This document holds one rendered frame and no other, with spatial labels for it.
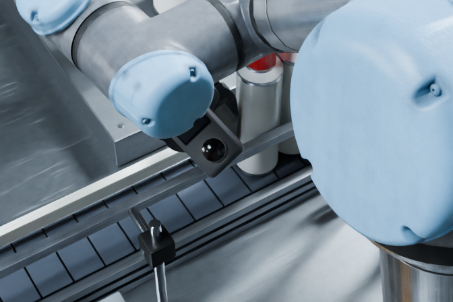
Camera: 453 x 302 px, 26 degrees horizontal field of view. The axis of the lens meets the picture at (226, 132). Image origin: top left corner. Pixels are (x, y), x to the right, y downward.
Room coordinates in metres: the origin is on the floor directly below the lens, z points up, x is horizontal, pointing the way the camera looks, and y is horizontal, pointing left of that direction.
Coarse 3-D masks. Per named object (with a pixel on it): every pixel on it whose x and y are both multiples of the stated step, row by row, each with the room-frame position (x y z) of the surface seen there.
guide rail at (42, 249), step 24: (264, 144) 0.70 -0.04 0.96; (192, 168) 0.66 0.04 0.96; (144, 192) 0.63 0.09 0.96; (168, 192) 0.63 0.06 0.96; (96, 216) 0.60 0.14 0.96; (120, 216) 0.60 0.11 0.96; (48, 240) 0.57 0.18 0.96; (72, 240) 0.57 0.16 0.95; (0, 264) 0.54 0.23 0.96; (24, 264) 0.54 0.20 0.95
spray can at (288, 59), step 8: (280, 56) 0.75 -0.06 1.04; (288, 56) 0.75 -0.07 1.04; (296, 56) 0.75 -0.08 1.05; (288, 64) 0.75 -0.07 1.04; (288, 72) 0.75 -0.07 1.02; (288, 80) 0.74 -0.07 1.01; (288, 88) 0.74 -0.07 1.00; (288, 96) 0.74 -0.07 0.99; (288, 104) 0.74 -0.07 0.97; (288, 112) 0.74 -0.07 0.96; (280, 120) 0.75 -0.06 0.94; (288, 120) 0.74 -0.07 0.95; (280, 144) 0.75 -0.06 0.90; (288, 144) 0.74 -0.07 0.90; (296, 144) 0.74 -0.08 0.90; (280, 152) 0.75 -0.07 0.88; (288, 152) 0.74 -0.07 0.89; (296, 152) 0.74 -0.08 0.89
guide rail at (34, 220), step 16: (144, 160) 0.71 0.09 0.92; (160, 160) 0.71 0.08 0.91; (176, 160) 0.72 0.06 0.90; (112, 176) 0.69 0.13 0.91; (128, 176) 0.69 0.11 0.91; (144, 176) 0.70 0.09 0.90; (80, 192) 0.66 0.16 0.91; (96, 192) 0.67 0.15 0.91; (112, 192) 0.68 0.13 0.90; (48, 208) 0.64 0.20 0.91; (64, 208) 0.65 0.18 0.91; (80, 208) 0.65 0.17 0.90; (16, 224) 0.62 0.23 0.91; (32, 224) 0.62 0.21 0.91; (0, 240) 0.60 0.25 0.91
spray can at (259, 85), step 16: (256, 64) 0.72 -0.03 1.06; (272, 64) 0.73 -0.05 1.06; (240, 80) 0.72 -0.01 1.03; (256, 80) 0.72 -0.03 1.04; (272, 80) 0.72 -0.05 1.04; (240, 96) 0.72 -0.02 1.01; (256, 96) 0.71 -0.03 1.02; (272, 96) 0.72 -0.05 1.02; (240, 112) 0.72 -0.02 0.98; (256, 112) 0.71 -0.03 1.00; (272, 112) 0.72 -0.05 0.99; (240, 128) 0.72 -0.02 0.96; (256, 128) 0.71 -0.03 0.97; (272, 128) 0.72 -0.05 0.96; (256, 160) 0.71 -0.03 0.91; (272, 160) 0.72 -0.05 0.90; (256, 176) 0.71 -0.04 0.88
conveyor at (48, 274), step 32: (192, 160) 0.74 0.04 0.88; (288, 160) 0.74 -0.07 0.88; (128, 192) 0.69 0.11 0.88; (192, 192) 0.69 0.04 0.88; (224, 192) 0.69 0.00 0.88; (64, 224) 0.64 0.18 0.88; (128, 224) 0.64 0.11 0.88; (0, 256) 0.60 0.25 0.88; (64, 256) 0.60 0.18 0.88; (96, 256) 0.60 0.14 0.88; (0, 288) 0.56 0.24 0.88; (32, 288) 0.56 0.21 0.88; (64, 288) 0.56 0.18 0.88
